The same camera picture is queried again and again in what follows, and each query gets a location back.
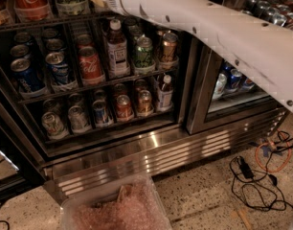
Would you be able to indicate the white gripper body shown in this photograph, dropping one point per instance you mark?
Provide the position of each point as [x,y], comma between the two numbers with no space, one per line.
[146,9]

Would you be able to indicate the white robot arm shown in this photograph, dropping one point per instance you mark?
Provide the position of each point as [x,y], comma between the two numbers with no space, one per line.
[261,51]

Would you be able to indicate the brown tea bottle white cap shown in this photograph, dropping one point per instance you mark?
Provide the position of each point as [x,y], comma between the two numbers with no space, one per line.
[117,50]

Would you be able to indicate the red Coca-Cola can middle shelf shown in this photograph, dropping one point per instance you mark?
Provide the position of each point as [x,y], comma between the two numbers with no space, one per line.
[90,66]

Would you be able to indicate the small tea bottle bottom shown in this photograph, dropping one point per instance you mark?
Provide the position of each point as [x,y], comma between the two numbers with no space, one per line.
[164,93]

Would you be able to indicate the stainless steel fridge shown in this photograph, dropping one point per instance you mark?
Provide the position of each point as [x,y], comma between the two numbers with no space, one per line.
[154,144]

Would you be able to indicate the bronze can bottom shelf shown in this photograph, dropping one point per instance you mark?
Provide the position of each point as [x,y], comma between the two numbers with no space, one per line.
[144,103]

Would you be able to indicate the silver can right fridge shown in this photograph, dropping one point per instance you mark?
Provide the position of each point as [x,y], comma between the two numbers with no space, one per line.
[219,86]

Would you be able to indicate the red can bottom shelf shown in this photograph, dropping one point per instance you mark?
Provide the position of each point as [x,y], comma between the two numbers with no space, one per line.
[124,109]

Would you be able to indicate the pepsi can fridge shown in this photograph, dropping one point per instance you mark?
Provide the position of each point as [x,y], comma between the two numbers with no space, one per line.
[233,80]
[247,84]

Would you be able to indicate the fridge glass door right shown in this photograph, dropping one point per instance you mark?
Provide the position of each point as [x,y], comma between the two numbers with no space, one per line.
[243,110]

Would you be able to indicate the silver can bottom shelf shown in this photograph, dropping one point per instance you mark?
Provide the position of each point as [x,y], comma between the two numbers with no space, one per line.
[78,119]

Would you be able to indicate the bronze soda can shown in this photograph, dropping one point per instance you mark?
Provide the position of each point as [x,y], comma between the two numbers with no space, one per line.
[167,55]

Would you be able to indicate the large red Coca-Cola can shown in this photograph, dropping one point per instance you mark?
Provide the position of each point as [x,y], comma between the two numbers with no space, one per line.
[32,10]

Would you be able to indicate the blue pepsi can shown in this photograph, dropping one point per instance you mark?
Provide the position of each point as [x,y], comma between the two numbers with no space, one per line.
[29,78]
[62,75]

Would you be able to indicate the front blue Pepsi can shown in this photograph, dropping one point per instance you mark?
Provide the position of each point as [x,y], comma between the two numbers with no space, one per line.
[29,78]

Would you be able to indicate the blue white can bottom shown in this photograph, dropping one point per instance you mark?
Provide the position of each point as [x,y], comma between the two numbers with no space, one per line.
[102,114]

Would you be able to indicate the white green can bottom left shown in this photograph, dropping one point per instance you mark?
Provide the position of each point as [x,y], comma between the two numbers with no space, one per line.
[55,128]

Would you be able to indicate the clear plastic bin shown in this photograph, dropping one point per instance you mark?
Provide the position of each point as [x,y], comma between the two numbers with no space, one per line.
[105,193]

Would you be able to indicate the pink bubble wrap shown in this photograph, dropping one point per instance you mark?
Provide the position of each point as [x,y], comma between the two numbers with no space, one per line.
[134,209]

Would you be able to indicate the black power adapter with cable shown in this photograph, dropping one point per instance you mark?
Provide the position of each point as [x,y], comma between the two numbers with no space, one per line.
[257,190]

